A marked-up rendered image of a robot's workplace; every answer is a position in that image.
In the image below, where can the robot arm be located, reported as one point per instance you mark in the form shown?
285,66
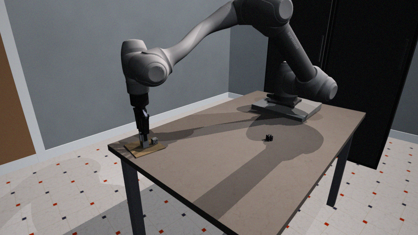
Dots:
296,76

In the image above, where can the tan mat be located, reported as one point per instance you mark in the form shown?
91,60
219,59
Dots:
138,151

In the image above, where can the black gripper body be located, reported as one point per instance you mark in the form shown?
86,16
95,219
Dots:
139,102

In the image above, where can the white die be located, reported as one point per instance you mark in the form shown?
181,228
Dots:
154,140

